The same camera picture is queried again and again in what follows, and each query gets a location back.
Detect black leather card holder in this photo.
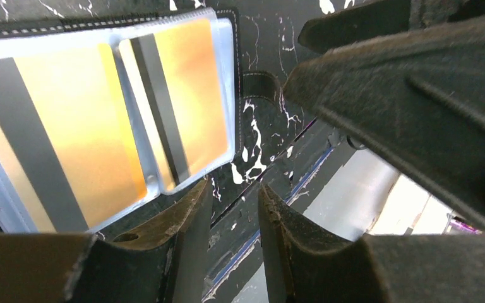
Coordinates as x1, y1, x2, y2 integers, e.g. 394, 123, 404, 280
0, 8, 268, 232

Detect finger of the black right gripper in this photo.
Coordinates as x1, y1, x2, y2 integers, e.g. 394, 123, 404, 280
284, 16, 485, 227
297, 0, 485, 54

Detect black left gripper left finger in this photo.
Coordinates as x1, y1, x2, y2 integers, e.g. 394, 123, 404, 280
0, 179, 213, 302

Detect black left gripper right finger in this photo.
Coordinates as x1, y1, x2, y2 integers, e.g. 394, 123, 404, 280
260, 188, 485, 302

